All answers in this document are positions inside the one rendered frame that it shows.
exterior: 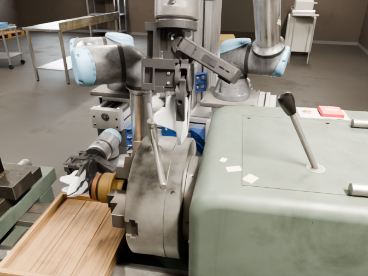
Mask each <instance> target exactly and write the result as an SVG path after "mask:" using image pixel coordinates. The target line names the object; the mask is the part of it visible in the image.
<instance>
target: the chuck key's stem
mask: <svg viewBox="0 0 368 276"><path fill-rule="evenodd" d="M147 127H148V136H149V142H150V143H151V145H152V139H151V132H150V129H153V128H154V129H155V130H156V135H157V141H158V142H159V140H158V129H157V125H156V124H155V123H154V121H153V118H149V119H148V120H147ZM152 152H153V145H152Z"/></svg>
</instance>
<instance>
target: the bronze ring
mask: <svg viewBox="0 0 368 276"><path fill-rule="evenodd" d="M127 184H128V179H120V178H116V172H115V173H114V174H113V173H104V174H95V175H93V177H92V178H91V180H90V184H89V197H90V199H91V200H95V201H100V203H106V204H108V200H107V195H108V193H109V192H110V190H111V189H117V190H124V191H126V190H127Z"/></svg>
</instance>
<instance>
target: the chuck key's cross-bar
mask: <svg viewBox="0 0 368 276"><path fill-rule="evenodd" d="M146 106H147V113H148V118H153V113H152V107H151V104H150V103H147V105H146ZM150 132H151V139H152V145H153V151H154V157H155V161H156V168H157V174H158V180H159V186H160V189H166V188H167V184H166V179H165V174H164V169H163V164H162V159H161V156H160V151H159V146H158V141H157V135H156V130H155V129H154V128H153V129H150Z"/></svg>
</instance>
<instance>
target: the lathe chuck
mask: <svg viewBox="0 0 368 276"><path fill-rule="evenodd" d="M158 140H159V142H158V146H160V147H161V148H162V150H161V151H160V156H161V159H162V164H163V169H164V174H165V179H166V182H167V179H168V172H169V166H170V162H171V157H172V154H173V151H174V147H175V145H176V143H177V137H173V136H159V135H158ZM151 146H152V145H151V143H150V141H149V136H148V135H147V136H145V137H144V138H143V139H142V141H141V142H140V144H139V146H138V148H137V150H136V152H135V155H134V159H133V162H132V165H131V168H130V173H129V178H128V184H127V189H126V197H125V215H124V221H125V222H130V220H135V223H138V235H137V236H136V237H134V236H131V234H128V233H126V240H127V243H128V246H129V248H130V250H131V251H132V252H134V253H139V254H149V255H156V256H163V257H167V256H166V254H165V250H164V242H163V215H164V201H165V191H166V189H160V186H159V180H158V174H157V168H156V161H155V157H154V154H151V153H149V151H148V149H149V148H150V147H151Z"/></svg>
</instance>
